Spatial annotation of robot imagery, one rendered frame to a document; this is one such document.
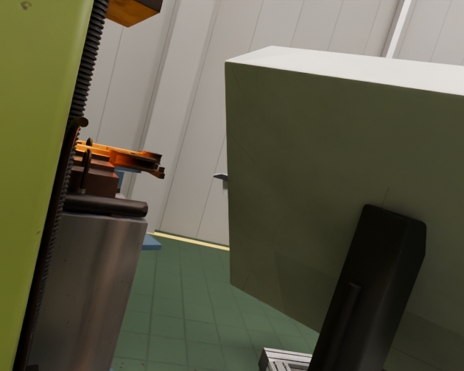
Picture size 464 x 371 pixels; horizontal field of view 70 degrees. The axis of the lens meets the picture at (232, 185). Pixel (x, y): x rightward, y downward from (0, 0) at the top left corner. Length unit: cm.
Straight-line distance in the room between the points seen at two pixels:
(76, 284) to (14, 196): 38
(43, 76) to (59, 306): 47
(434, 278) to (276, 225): 14
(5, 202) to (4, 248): 3
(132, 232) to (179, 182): 287
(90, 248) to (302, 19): 346
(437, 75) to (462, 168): 7
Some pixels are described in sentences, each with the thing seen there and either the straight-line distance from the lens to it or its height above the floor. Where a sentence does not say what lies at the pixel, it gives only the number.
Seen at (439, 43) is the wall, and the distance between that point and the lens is 463.
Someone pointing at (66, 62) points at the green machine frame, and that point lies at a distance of 27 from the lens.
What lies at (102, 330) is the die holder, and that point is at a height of 70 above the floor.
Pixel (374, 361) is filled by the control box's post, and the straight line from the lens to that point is 31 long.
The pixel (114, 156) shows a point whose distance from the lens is 72.
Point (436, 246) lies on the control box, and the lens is 29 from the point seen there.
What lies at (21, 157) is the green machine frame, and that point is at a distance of 27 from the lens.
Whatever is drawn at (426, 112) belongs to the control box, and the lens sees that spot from 25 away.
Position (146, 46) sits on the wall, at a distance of 351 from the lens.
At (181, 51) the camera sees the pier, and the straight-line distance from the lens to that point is 335.
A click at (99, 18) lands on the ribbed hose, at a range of 37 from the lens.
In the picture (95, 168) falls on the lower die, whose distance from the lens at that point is 66.
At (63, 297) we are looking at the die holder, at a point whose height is 77.
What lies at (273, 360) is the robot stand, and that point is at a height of 23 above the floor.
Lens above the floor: 110
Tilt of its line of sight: 7 degrees down
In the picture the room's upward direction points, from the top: 16 degrees clockwise
